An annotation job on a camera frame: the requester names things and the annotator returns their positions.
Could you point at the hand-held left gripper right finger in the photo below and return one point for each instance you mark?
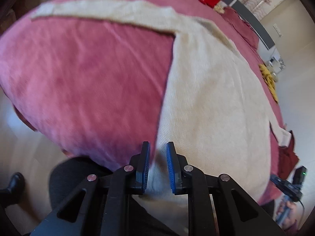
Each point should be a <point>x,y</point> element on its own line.
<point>171,167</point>

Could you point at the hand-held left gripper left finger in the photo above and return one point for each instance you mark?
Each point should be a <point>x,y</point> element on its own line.
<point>145,163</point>

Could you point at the cream knit garment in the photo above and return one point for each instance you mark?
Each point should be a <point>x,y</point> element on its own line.
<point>209,103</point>

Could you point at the person's right hand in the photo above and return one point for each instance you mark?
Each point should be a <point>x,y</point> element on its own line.
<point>292,210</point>

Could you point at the dark red cloth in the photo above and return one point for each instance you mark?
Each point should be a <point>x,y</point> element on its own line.
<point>288,157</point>

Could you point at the pink bed blanket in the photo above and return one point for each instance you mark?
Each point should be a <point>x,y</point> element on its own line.
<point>86,78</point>

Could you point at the yellow cloth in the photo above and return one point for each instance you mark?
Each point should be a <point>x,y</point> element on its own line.
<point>269,78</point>

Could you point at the person's black shoe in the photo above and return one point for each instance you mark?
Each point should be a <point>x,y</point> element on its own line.
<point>13,186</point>

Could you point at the crumpled pink cloth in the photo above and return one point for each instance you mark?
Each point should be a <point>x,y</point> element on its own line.
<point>240,25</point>

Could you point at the grey headboard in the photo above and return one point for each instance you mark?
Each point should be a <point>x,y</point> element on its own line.
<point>256,21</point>

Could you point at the white wall outlet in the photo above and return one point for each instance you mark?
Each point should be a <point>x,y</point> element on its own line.
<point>278,30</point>

